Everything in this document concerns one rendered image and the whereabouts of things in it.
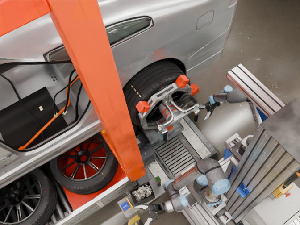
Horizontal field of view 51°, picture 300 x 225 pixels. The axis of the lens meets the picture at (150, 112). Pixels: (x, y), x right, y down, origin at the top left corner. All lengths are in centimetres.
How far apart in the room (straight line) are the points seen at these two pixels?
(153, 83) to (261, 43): 227
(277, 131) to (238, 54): 292
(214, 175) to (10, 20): 143
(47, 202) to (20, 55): 154
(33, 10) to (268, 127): 111
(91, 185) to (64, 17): 213
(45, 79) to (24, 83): 20
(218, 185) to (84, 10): 131
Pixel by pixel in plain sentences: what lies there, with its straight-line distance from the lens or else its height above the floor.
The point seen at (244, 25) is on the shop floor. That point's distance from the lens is 474.
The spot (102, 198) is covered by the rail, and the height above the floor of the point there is 36.
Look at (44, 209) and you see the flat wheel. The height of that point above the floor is 50.
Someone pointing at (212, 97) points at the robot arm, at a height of 99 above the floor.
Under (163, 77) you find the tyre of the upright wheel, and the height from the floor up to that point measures 118.
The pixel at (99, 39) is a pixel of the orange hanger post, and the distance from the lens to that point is 131.
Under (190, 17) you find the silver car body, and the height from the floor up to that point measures 159.
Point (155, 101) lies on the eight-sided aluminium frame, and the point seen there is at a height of 111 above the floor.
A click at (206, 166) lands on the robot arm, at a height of 145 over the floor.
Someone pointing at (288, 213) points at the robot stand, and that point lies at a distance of 230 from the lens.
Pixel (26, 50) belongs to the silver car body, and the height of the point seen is 190.
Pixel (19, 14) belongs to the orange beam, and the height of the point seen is 266.
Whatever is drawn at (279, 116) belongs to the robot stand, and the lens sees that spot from 159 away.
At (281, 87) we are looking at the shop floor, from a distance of 421.
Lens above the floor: 337
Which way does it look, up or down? 62 degrees down
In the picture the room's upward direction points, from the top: 9 degrees counter-clockwise
